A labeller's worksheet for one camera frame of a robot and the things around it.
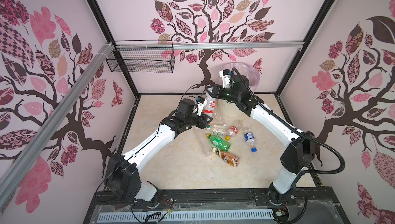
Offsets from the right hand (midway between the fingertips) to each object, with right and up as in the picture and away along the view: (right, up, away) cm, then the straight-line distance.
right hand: (208, 86), depth 76 cm
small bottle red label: (+16, -26, +17) cm, 34 cm away
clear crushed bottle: (+9, -22, +24) cm, 34 cm away
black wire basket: (-41, +22, +19) cm, 50 cm away
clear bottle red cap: (+1, -9, -2) cm, 10 cm away
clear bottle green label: (+7, -25, +23) cm, 35 cm away
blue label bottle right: (+25, -29, +14) cm, 41 cm away
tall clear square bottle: (-2, -33, +18) cm, 38 cm away
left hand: (0, -18, +2) cm, 18 cm away
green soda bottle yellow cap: (+7, -32, +11) cm, 34 cm away
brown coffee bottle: (+11, -39, +7) cm, 41 cm away
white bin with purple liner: (+30, +10, +22) cm, 38 cm away
